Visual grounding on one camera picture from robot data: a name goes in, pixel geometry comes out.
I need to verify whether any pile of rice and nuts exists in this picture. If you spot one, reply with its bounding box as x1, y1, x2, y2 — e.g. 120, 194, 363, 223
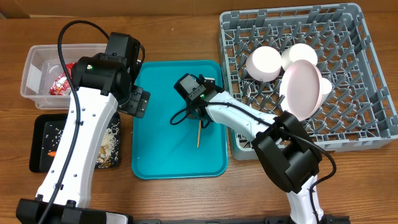
39, 118, 121, 172

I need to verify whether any wooden chopstick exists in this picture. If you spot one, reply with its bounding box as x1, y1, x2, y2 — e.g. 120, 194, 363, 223
197, 121, 202, 148

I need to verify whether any red snack wrapper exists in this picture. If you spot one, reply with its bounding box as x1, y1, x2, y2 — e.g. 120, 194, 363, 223
49, 72, 71, 95

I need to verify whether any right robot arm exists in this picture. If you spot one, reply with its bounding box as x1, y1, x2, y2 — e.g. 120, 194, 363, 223
184, 91, 324, 223

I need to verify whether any white plastic cup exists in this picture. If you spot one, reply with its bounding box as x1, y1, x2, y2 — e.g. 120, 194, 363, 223
321, 78, 333, 104

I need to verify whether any clear plastic bin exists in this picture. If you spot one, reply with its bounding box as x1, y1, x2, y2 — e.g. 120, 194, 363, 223
21, 44, 106, 110

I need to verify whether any large white plate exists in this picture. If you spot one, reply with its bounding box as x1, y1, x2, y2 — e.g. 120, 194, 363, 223
279, 60, 323, 121

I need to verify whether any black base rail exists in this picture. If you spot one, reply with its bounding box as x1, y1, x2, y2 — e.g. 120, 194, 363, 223
132, 215, 351, 224

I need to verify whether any teal plastic tray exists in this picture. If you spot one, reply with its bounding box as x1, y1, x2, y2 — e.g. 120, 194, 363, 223
131, 60, 228, 179

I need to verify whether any small bowl with nuts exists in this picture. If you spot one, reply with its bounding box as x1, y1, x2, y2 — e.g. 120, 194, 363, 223
246, 46, 282, 82

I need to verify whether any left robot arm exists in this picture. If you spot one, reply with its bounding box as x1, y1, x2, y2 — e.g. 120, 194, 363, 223
16, 54, 149, 223

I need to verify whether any grey dish rack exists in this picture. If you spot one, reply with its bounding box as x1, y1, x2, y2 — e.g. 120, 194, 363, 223
220, 3, 397, 152

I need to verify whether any orange carrot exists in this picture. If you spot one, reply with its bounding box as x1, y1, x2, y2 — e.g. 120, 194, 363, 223
47, 151, 57, 157

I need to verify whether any black plastic tray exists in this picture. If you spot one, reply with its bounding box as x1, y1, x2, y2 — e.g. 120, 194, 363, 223
29, 113, 120, 172

